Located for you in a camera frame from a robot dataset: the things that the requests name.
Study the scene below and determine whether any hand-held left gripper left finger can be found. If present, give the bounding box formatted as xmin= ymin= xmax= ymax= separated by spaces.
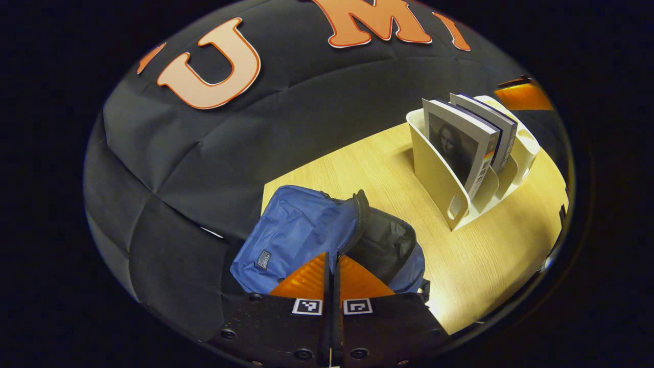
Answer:
xmin=207 ymin=252 xmax=333 ymax=367

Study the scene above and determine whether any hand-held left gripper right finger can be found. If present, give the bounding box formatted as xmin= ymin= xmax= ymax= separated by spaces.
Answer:
xmin=333 ymin=254 xmax=450 ymax=367

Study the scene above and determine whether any blue cover book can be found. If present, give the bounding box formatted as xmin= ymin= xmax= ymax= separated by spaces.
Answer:
xmin=450 ymin=92 xmax=518 ymax=173

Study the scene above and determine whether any white portrait cover book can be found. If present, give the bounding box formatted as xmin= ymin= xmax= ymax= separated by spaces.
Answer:
xmin=422 ymin=98 xmax=501 ymax=201

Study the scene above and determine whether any blue schoolbag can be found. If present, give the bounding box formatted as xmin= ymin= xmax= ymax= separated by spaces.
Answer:
xmin=230 ymin=185 xmax=431 ymax=302

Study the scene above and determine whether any cream plastic bookshelf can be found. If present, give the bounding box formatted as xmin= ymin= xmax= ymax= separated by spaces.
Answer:
xmin=406 ymin=95 xmax=541 ymax=232

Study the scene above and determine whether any black backdrop cloth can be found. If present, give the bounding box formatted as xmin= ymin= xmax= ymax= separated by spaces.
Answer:
xmin=84 ymin=0 xmax=570 ymax=340

